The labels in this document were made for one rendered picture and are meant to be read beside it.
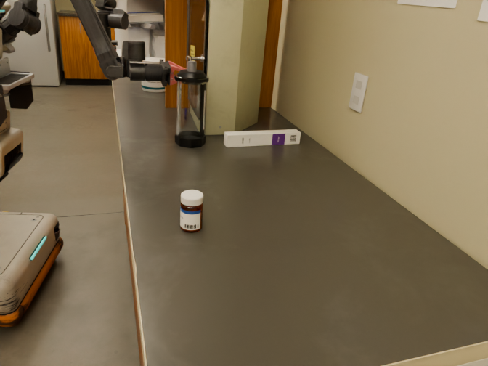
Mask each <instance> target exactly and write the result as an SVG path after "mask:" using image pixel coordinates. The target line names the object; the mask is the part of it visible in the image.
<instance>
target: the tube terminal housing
mask: <svg viewBox="0 0 488 366"><path fill-rule="evenodd" d="M208 1H209V21H208V72H207V76H208V77H209V82H207V83H206V113H205V131H204V134H205V135H222V134H224V132H225V131H242V130H243V129H246V128H248V127H249V126H252V125H253V124H255V123H257V122H258V114H259V99H260V91H261V77H262V69H263V61H264V46H265V38H266V30H267V15H268V8H269V0H208Z"/></svg>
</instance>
